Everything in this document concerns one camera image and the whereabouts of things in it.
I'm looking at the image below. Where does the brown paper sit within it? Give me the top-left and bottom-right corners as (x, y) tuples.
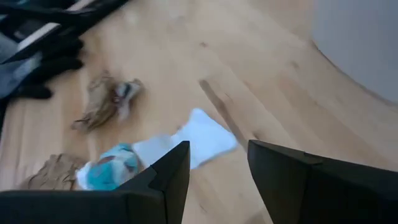
(18, 153), (88, 191)
(70, 72), (125, 133)

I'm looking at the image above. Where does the white paper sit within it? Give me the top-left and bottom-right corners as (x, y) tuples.
(132, 108), (239, 170)

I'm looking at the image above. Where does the blue wad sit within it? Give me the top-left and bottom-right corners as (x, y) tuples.
(76, 142), (141, 191)

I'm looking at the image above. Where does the white plastic trash bin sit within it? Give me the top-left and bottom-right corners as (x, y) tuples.
(310, 0), (398, 105)

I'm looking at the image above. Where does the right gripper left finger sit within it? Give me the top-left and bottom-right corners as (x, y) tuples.
(0, 140), (191, 224)

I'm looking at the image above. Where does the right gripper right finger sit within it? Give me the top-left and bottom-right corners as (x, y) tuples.
(247, 139), (398, 224)

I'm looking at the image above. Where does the black grey work glove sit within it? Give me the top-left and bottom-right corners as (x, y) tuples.
(0, 30), (85, 101)

